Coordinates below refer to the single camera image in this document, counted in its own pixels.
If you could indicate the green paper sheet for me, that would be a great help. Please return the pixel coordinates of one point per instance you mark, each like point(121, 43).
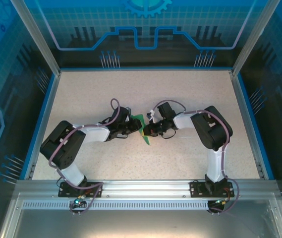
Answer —
point(147, 140)

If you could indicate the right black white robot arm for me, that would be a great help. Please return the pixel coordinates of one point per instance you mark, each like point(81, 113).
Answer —
point(212, 126)

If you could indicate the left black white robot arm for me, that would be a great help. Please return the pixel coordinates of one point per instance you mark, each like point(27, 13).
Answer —
point(64, 146)

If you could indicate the left circuit board green light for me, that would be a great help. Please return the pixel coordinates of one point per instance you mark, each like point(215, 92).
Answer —
point(78, 202)

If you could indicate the circuit board green light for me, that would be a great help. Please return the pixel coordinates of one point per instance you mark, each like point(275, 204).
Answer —
point(78, 202)
point(220, 202)

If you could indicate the grey metal shelf panel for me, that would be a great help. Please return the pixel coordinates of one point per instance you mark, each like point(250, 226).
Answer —
point(140, 223)

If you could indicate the right circuit board green light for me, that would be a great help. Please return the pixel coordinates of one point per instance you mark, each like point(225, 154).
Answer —
point(220, 202)

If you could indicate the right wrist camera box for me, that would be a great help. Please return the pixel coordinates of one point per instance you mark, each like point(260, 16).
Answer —
point(150, 115)

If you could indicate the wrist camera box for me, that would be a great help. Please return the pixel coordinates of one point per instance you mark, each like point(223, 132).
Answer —
point(150, 115)
point(129, 110)

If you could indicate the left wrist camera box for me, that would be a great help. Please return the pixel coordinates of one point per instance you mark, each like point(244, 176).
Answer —
point(129, 110)

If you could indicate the aluminium mounting rail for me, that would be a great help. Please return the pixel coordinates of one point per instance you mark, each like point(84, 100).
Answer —
point(145, 188)

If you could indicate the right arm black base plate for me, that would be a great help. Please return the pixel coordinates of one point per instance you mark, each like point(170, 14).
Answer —
point(199, 189)

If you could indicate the left aluminium side rail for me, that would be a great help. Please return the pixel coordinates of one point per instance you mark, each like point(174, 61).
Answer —
point(46, 119)

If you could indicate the aluminium side rail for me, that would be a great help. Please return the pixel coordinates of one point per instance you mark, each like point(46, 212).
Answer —
point(243, 106)
point(46, 119)

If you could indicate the right aluminium side rail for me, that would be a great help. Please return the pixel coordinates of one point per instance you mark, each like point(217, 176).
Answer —
point(243, 106)

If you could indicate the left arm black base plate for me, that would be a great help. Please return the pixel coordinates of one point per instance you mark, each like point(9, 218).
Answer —
point(67, 192)

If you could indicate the left aluminium frame post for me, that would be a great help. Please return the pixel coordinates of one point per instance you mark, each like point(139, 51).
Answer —
point(38, 37)

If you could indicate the aluminium frame post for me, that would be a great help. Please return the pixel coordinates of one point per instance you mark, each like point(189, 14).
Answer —
point(38, 37)
point(253, 37)

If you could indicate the right aluminium frame post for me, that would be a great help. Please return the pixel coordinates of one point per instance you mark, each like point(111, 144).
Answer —
point(253, 37)

